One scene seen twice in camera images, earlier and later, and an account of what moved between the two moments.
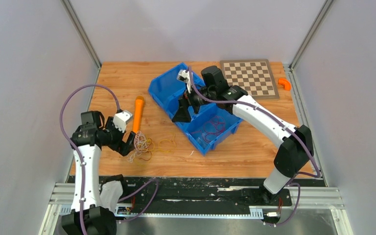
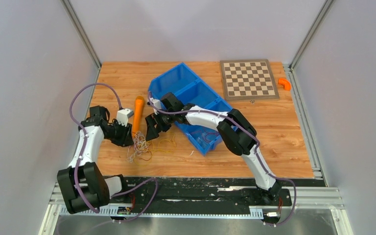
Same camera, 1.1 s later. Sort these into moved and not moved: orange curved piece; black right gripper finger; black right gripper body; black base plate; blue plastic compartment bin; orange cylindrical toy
Moved: black right gripper body; black right gripper finger
Not moved: orange curved piece; black base plate; orange cylindrical toy; blue plastic compartment bin
